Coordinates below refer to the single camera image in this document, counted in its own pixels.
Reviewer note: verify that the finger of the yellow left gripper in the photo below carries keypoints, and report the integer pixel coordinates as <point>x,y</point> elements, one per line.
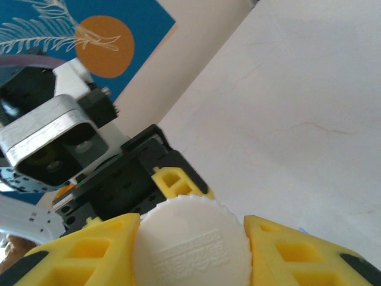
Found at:
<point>190,175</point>
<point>94,221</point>

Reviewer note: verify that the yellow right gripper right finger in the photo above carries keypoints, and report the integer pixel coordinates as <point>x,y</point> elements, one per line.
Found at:
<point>312,268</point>

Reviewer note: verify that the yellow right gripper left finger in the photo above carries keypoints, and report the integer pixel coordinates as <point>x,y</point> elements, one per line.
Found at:
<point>59,268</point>

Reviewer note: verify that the white ribbed bottle cap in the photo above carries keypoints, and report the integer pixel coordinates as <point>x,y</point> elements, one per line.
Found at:
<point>190,232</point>

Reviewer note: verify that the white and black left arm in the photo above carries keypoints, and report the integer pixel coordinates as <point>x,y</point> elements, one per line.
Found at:
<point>26,214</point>

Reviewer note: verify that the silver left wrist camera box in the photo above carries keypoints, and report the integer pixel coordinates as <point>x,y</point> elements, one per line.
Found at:
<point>44,128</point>

